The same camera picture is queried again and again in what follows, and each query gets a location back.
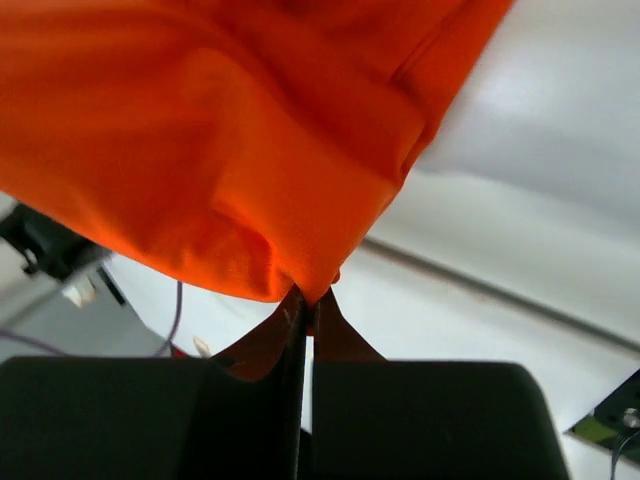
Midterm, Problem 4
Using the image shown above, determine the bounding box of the orange t shirt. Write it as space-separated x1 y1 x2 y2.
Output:
1 1 511 302

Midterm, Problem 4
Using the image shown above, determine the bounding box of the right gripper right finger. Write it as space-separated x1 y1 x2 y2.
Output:
312 293 568 479

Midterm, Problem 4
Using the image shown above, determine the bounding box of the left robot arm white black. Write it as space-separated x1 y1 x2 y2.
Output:
1 203 110 282

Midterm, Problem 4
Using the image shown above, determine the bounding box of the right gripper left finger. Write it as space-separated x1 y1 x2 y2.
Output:
1 288 306 479

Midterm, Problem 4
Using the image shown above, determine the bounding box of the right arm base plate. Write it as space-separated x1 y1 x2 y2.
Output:
568 371 639 450

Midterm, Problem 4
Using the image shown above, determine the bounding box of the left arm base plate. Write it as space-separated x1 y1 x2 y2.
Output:
96 266 127 307

